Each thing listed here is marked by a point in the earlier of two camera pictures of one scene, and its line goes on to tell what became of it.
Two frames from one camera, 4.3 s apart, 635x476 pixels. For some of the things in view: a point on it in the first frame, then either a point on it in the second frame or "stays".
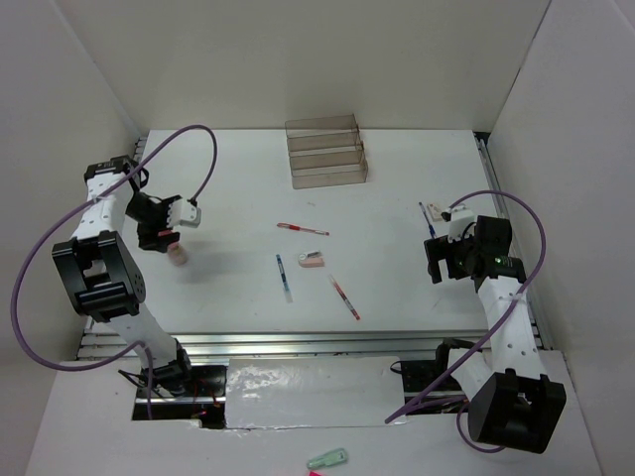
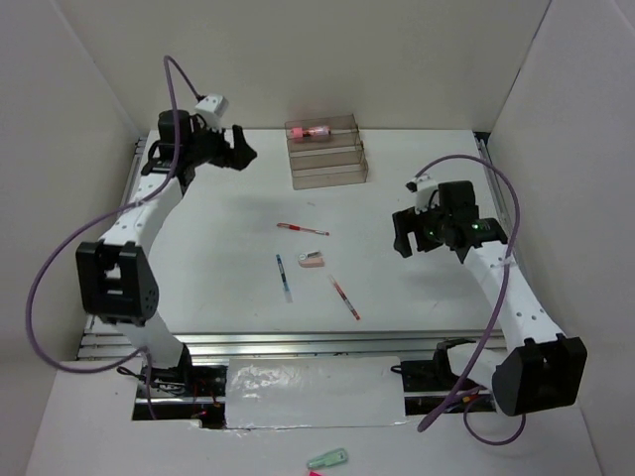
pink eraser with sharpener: x=312 y=259 stays
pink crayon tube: x=177 y=254 -> x=316 y=131
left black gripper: x=149 y=237 -> x=237 y=157
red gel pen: x=301 y=228 stays
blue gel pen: x=284 y=279 stays
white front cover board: x=270 y=393 stays
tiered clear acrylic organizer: x=325 y=151 stays
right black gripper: x=442 y=248 -> x=407 y=220
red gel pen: x=344 y=297 stays
